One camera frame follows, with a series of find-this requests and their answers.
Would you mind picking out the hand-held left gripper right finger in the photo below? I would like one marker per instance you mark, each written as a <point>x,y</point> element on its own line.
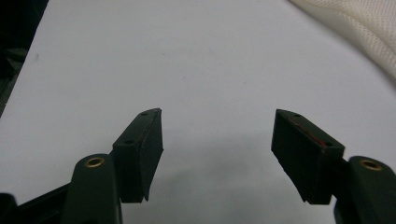
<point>303,155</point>

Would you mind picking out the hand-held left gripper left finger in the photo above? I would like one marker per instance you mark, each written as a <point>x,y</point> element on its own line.
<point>137,158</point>

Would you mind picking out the white mesh laundry bag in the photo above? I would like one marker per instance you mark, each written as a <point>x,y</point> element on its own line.
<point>358,28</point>

